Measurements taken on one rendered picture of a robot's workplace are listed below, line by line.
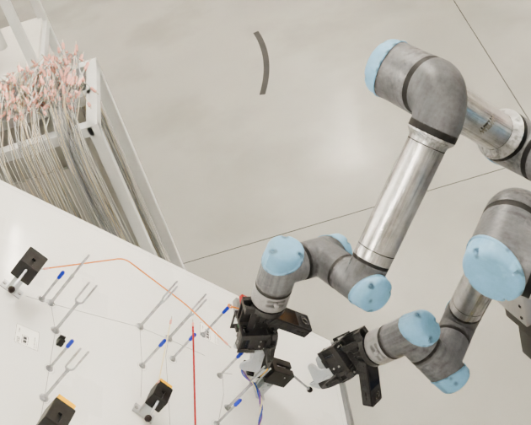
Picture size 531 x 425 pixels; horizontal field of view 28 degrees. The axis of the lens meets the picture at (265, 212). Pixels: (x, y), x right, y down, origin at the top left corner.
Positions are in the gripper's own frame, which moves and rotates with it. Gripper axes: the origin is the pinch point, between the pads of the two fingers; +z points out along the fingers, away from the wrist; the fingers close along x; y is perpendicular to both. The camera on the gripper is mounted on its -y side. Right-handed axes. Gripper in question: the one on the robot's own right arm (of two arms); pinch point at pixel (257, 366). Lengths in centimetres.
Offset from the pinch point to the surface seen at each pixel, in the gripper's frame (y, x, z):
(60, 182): 34, -72, 11
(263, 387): -2.5, 1.0, 6.1
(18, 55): 25, -279, 111
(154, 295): 19.4, -19.9, -1.3
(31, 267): 49, -5, -25
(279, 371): -4.5, 1.9, -0.2
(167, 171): -43, -239, 145
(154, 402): 26.6, 16.7, -10.7
